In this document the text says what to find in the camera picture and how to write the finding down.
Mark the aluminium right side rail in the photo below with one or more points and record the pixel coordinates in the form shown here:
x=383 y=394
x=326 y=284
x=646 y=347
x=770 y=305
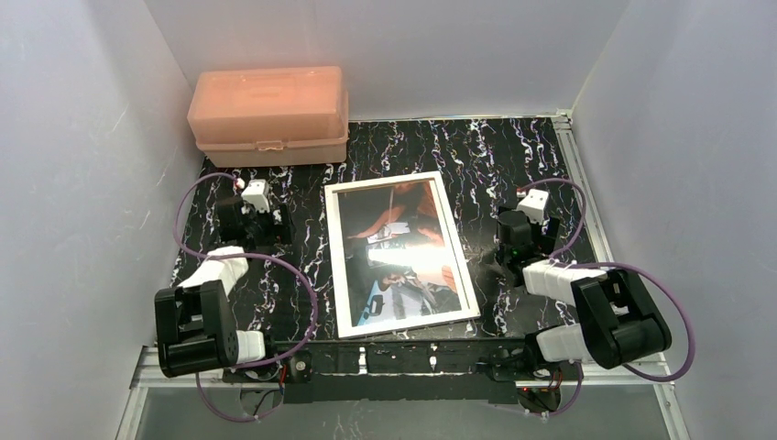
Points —
x=563 y=128

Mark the pink plastic storage box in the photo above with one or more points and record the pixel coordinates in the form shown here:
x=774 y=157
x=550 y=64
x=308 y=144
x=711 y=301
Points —
x=271 y=117

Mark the aluminium rail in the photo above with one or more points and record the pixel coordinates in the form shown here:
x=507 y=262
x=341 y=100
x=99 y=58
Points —
x=563 y=128
x=400 y=358

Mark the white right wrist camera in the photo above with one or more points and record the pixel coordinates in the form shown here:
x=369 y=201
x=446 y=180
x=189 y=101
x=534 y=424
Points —
x=532 y=203

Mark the white-backed printed photo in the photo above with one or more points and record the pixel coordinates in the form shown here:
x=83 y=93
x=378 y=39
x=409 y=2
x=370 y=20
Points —
x=400 y=265

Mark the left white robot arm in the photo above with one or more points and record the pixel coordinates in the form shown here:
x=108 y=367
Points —
x=195 y=330

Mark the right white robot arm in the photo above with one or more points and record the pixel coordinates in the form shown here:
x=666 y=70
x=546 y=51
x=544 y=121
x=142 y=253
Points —
x=617 y=319

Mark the light wooden picture frame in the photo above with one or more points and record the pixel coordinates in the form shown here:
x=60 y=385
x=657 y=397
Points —
x=400 y=255

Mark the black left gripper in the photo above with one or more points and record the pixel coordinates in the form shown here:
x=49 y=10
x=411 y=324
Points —
x=267 y=224

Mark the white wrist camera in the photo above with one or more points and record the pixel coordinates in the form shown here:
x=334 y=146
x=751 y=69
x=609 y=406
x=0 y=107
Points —
x=532 y=203
x=256 y=193

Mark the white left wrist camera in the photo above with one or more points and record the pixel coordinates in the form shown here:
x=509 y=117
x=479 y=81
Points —
x=256 y=193

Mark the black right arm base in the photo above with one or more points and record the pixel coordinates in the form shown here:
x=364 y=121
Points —
x=518 y=364

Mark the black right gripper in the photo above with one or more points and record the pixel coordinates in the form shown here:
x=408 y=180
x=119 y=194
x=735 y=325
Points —
x=537 y=233

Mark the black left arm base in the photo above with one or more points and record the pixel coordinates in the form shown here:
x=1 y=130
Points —
x=296 y=369

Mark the aluminium front rail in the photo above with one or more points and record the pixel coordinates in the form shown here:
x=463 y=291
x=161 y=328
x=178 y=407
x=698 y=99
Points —
x=400 y=358

